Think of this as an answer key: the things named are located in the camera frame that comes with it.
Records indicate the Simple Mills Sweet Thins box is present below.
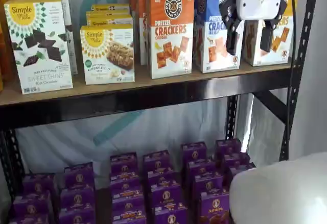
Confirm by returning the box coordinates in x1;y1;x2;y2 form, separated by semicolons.
17;0;79;76
4;0;74;95

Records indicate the yellow white pretzel crackers box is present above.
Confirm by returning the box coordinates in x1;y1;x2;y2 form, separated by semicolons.
242;0;301;67

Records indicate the black metal shelf rack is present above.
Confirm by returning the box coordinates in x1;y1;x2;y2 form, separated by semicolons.
14;0;291;178

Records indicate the purple Annie's snack box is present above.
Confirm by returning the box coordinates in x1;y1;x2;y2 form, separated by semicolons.
110;152;138;176
147;170;177;189
181;142;207;162
109;172;141;193
199;192;230;224
60;187;96;211
216;139;242;156
222;153;250;168
63;162;95;188
111;188;145;211
9;213;49;224
22;173;58;196
186;159;217;178
112;206;148;224
58;208;97;224
228;162;256;181
193;175;223;194
13;192;53;216
143;150;171;173
150;184;182;208
152;205;189;224

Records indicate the Simple Mills almond bars box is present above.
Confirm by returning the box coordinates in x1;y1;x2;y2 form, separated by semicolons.
86;17;133;27
91;4;130;12
79;24;135;86
86;10;131;19

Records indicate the plain orange snack box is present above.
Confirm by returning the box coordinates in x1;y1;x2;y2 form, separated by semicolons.
0;0;17;82
0;21;5;93

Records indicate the wooden shelf board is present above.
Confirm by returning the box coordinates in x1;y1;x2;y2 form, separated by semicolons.
0;62;292;106

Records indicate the blue pretzel crackers box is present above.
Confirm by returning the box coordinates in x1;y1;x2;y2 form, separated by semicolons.
195;0;245;73

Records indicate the black metal shelf beam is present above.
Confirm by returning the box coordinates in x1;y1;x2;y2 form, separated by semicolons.
0;69;292;130

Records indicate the black diagonal shelf brace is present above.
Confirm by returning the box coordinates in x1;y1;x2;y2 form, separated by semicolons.
252;90;289;124

